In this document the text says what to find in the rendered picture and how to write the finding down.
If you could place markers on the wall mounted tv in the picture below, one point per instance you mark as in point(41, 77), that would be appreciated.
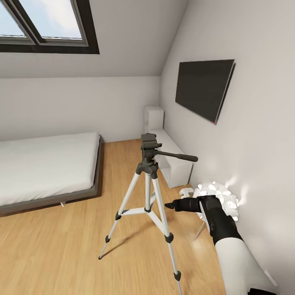
point(201, 86)

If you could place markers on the camera tripod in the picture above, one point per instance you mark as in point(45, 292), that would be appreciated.
point(150, 167)

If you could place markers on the fixed window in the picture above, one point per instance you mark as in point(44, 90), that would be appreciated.
point(47, 26)

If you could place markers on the bed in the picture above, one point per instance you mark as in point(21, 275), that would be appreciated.
point(41, 171)

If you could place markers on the wall socket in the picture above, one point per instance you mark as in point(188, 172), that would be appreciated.
point(271, 279)

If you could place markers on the bookcase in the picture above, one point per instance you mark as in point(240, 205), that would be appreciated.
point(175, 171)

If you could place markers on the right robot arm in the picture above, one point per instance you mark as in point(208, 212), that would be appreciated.
point(241, 273)

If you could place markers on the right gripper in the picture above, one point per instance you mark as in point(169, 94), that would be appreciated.
point(180, 205)

